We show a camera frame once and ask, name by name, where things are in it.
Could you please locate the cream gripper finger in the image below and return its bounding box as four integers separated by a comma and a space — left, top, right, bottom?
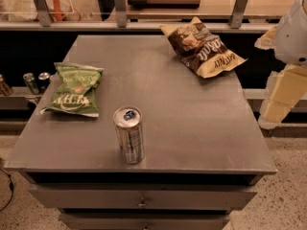
258, 64, 307, 129
254, 26, 277, 50

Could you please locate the brown chip bag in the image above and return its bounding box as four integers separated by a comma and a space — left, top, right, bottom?
160, 17, 246, 79

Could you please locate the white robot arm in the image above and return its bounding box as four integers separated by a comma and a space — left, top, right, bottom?
254, 0, 307, 129

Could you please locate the green jalapeno chip bag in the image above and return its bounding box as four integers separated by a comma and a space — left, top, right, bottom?
40, 62, 104, 118

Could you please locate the white orange bag behind glass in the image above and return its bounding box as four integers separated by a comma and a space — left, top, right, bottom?
6, 0, 81, 21

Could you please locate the grey drawer cabinet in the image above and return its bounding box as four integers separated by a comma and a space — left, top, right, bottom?
6, 35, 276, 230

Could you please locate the silver drink can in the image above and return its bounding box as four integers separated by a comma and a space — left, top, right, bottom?
113, 106, 144, 164

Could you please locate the dark can on shelf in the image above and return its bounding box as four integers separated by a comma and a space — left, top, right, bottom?
38, 72, 51, 92

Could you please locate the upper cabinet drawer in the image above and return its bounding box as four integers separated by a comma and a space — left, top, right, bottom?
29, 184, 256, 211

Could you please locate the cabinet drawer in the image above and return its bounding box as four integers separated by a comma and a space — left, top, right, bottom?
29, 184, 256, 211
59, 213, 229, 230

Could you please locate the lower cabinet drawer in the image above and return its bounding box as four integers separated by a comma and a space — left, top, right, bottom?
59, 213, 229, 230

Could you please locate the brown can at edge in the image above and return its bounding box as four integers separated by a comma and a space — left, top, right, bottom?
0, 75, 13, 96

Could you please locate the right metal bracket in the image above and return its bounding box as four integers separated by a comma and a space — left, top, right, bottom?
228, 0, 248, 29

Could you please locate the metal bracket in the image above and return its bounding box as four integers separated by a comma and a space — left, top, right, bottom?
114, 0, 127, 28
228, 0, 248, 29
34, 0, 54, 27

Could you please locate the middle metal bracket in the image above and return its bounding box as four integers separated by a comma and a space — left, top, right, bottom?
114, 0, 127, 28

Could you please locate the left metal bracket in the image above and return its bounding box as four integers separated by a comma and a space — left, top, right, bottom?
34, 0, 54, 27

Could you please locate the black floor cable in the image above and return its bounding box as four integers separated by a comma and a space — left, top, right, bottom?
0, 168, 15, 213

